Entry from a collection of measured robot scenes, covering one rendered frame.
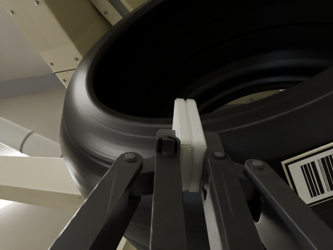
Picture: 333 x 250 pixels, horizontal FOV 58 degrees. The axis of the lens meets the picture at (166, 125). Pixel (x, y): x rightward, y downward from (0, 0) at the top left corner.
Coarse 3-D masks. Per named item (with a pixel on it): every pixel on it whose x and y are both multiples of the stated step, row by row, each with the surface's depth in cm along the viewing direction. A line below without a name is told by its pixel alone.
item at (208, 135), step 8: (208, 136) 18; (216, 136) 18; (208, 144) 17; (216, 144) 17; (208, 152) 16; (240, 168) 15; (208, 176) 15; (240, 176) 15; (240, 184) 15; (248, 184) 15; (248, 192) 15; (256, 192) 15; (248, 200) 15; (256, 200) 15
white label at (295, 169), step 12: (300, 156) 20; (312, 156) 20; (324, 156) 20; (288, 168) 20; (300, 168) 20; (312, 168) 20; (324, 168) 20; (288, 180) 20; (300, 180) 20; (312, 180) 20; (324, 180) 20; (300, 192) 21; (312, 192) 21; (324, 192) 20; (312, 204) 21
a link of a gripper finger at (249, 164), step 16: (256, 160) 15; (256, 176) 14; (272, 176) 14; (272, 192) 13; (288, 192) 13; (256, 208) 15; (272, 208) 13; (288, 208) 12; (304, 208) 12; (256, 224) 14; (272, 224) 13; (288, 224) 12; (304, 224) 11; (320, 224) 11; (272, 240) 13; (288, 240) 12; (304, 240) 11; (320, 240) 10
